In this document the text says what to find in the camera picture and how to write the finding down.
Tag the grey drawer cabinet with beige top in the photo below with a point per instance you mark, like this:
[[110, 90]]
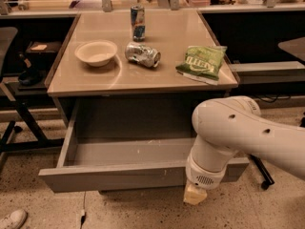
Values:
[[171, 32]]

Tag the crushed silver soda can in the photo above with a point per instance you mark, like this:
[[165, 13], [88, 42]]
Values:
[[142, 55]]

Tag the white sneaker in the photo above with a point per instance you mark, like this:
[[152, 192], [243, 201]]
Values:
[[14, 220]]

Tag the upright blue soda can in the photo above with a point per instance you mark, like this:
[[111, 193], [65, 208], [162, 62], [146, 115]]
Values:
[[138, 23]]

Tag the black chair frame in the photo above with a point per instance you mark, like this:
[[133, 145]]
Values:
[[7, 34]]

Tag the white paper bowl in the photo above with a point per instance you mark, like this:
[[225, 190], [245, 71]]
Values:
[[96, 53]]

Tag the green chip bag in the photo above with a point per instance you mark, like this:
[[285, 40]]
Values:
[[203, 63]]

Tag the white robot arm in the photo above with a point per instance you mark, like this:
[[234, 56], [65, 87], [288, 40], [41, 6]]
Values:
[[226, 126]]

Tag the white gripper with grille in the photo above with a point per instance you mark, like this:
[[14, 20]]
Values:
[[203, 175]]

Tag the black wheeled stand leg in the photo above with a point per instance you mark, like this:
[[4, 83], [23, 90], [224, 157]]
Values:
[[268, 180]]

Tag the grey top drawer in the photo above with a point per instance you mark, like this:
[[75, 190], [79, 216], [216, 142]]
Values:
[[122, 144]]

